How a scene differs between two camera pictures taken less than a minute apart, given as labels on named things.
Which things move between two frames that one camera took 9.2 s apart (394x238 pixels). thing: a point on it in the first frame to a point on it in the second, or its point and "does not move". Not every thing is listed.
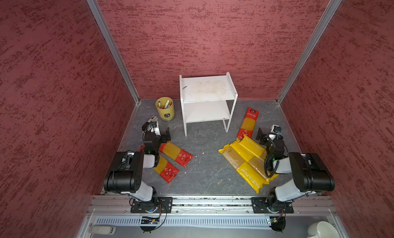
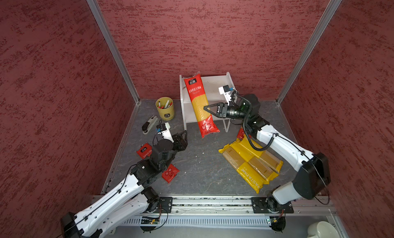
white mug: [321, 229] does not move
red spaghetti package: [166, 170] does not move
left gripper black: [163, 136] to [181, 143]
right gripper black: [263, 137] to [222, 107]
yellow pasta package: [250, 173] does not move
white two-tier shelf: [208, 98] does not move
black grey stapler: [153, 118] does not move
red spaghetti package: [176, 153] to [199, 97]
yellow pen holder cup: [165, 105] does not move
